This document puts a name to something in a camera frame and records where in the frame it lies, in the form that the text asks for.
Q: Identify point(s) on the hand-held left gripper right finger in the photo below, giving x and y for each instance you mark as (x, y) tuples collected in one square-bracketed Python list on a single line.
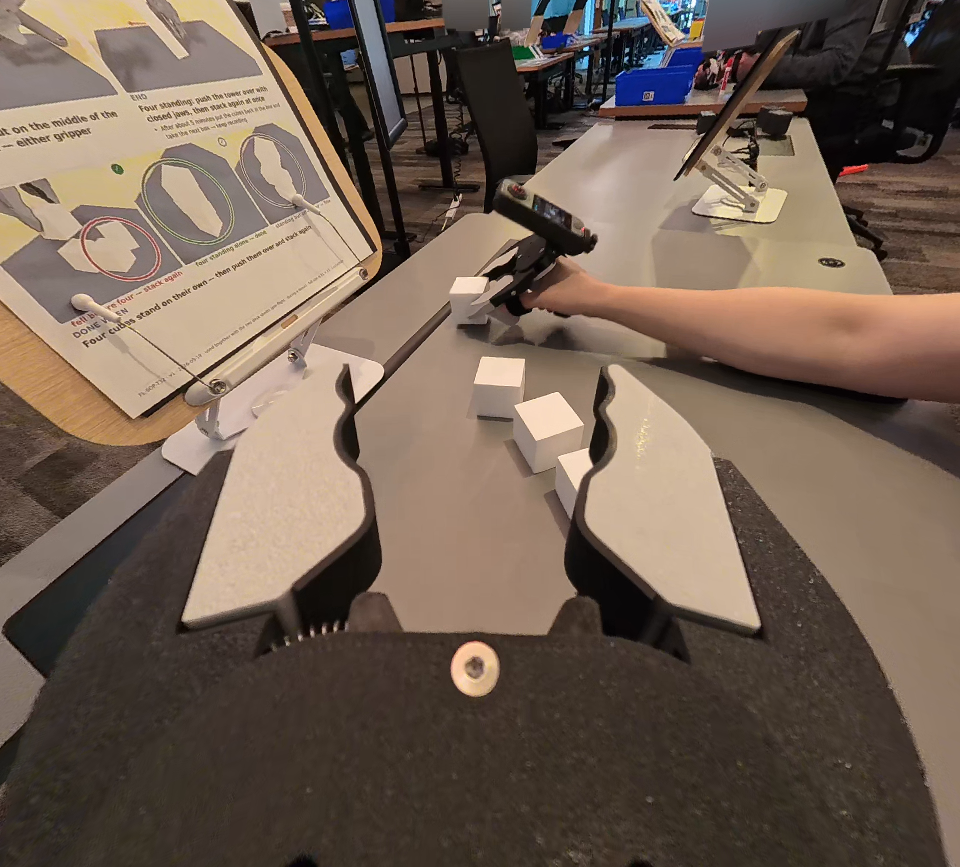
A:
[(667, 522)]

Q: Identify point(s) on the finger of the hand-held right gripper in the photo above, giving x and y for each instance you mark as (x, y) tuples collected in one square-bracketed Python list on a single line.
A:
[(504, 268), (491, 308)]

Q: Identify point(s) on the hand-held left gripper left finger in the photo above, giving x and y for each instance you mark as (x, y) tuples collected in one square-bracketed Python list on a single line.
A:
[(285, 514)]

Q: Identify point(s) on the white foam cube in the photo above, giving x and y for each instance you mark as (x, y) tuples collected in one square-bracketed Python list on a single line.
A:
[(465, 293), (571, 477), (499, 387), (547, 432)]

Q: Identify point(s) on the person's right forearm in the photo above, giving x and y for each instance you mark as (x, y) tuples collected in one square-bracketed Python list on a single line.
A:
[(787, 334)]

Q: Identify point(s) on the person's right hand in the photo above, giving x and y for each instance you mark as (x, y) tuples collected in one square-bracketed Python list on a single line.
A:
[(570, 289)]

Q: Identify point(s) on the white power strip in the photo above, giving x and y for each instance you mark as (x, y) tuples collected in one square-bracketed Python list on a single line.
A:
[(452, 207)]

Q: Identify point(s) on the black office chair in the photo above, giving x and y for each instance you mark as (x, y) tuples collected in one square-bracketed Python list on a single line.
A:
[(495, 117)]

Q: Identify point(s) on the green box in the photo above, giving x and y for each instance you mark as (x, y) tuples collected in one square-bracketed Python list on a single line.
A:
[(525, 53)]

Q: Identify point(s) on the blue plastic bin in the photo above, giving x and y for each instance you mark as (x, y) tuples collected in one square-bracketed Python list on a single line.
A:
[(337, 12), (652, 87), (682, 57)]

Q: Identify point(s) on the black box device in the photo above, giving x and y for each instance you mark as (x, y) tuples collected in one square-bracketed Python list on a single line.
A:
[(774, 121), (706, 123)]

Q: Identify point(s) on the red and black tool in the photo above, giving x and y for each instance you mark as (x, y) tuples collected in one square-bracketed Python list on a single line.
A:
[(712, 76)]

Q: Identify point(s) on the wooden top desk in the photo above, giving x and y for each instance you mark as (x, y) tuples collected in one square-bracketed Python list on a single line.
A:
[(412, 27)]

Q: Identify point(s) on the dark display panel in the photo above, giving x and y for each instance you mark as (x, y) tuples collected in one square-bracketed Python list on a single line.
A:
[(371, 42)]

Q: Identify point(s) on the wooden document board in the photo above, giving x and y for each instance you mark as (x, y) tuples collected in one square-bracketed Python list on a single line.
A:
[(45, 364)]

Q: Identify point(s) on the metal table screw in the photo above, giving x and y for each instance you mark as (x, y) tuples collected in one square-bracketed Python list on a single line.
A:
[(830, 262)]

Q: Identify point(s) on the printed instruction sheet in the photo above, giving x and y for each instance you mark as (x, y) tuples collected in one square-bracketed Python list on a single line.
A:
[(187, 132)]

